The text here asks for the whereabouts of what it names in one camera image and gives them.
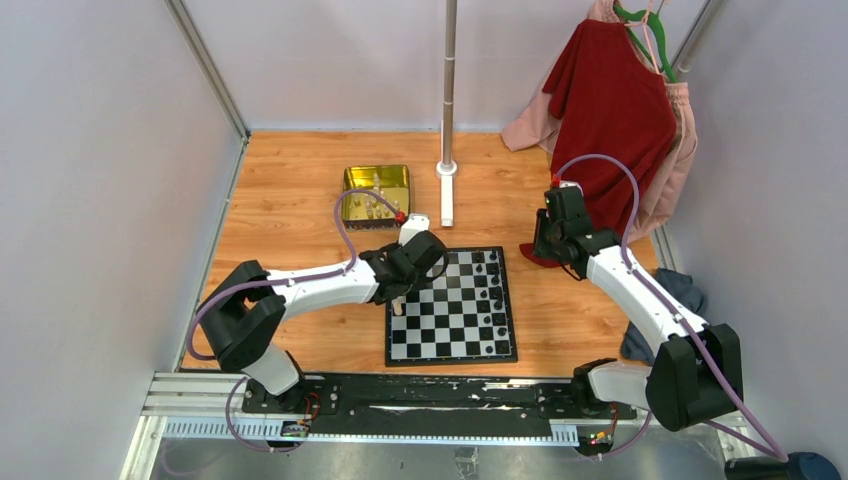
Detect white chess piece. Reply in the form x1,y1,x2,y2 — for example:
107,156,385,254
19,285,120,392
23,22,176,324
391,298,404,317

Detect black white chessboard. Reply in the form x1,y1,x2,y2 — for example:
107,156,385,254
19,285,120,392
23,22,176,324
385,246,518,367

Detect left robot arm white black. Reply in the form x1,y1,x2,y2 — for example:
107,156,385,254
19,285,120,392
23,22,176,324
192,214,448,413

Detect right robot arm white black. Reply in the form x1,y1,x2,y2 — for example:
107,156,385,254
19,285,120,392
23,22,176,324
533,182,744,431

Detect gold metal tin box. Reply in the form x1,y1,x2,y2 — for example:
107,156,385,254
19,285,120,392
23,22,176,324
341,164,412,231

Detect pink garment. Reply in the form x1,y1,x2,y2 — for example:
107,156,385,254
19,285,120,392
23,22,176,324
539,1,697,241

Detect grey blue cloth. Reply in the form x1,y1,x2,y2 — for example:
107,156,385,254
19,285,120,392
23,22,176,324
619,268,708,365

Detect red shirt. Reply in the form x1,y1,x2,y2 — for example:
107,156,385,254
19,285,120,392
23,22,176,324
501,19,677,235

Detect green clothes hanger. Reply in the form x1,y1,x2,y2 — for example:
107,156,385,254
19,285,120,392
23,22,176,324
613,1,678,83

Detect silver vertical pole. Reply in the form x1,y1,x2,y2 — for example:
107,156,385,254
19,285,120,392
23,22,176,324
441,0,458,171

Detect dark blue bottle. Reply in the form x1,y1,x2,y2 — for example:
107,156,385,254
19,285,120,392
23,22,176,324
724,452,842,480

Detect white pole base bracket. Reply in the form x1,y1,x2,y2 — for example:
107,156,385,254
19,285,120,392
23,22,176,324
436,161,458,228

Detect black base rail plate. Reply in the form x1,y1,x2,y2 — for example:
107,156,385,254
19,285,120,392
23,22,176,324
240,373,636,439

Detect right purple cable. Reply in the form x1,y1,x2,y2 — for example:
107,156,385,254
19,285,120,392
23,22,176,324
551,154,790,463

